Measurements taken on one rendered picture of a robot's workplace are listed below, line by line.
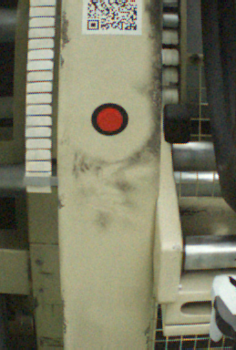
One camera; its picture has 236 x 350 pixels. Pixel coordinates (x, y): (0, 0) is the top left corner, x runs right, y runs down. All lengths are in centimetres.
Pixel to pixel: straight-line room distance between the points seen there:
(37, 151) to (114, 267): 19
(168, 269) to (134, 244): 12
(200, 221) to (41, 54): 46
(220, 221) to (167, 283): 33
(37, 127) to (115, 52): 15
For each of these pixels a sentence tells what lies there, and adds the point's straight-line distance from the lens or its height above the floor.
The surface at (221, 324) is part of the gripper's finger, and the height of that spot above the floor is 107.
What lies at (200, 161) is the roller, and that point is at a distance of 162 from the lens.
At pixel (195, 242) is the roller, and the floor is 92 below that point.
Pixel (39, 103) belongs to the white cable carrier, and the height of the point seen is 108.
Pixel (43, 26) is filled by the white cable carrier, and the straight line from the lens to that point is 132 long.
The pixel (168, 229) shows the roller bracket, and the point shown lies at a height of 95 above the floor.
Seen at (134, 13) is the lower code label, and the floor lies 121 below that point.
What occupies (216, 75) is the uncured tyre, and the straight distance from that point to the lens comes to 159.
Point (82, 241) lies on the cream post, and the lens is 144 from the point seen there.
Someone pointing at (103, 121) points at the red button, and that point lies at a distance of 135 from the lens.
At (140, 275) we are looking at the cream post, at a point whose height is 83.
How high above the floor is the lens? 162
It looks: 27 degrees down
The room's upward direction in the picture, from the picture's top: 1 degrees clockwise
